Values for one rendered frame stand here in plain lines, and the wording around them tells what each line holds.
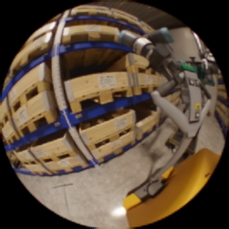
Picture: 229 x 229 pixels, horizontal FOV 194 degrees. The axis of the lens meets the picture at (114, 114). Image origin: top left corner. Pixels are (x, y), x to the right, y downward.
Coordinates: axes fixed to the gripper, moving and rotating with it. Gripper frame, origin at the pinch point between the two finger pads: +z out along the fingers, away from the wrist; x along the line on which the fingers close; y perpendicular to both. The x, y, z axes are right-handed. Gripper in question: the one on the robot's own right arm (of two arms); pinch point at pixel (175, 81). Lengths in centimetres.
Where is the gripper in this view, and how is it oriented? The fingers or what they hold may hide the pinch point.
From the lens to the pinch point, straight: 31.1
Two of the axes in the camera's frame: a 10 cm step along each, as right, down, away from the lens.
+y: -7.8, 5.4, 3.2
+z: 5.5, 8.3, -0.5
